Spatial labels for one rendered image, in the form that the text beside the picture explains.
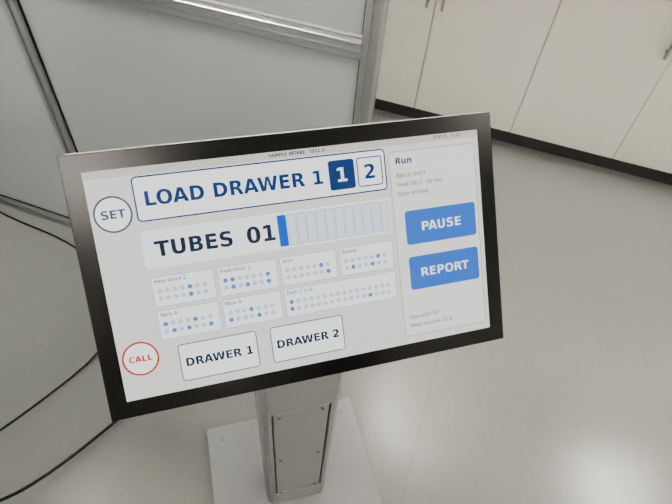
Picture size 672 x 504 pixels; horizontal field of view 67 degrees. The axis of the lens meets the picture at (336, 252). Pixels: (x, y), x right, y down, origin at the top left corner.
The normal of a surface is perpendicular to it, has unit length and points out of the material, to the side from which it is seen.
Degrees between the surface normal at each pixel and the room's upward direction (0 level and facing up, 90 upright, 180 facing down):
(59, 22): 90
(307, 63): 90
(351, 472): 5
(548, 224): 0
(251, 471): 5
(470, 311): 50
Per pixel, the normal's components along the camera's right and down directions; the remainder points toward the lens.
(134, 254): 0.24, 0.14
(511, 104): -0.33, 0.69
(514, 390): 0.07, -0.66
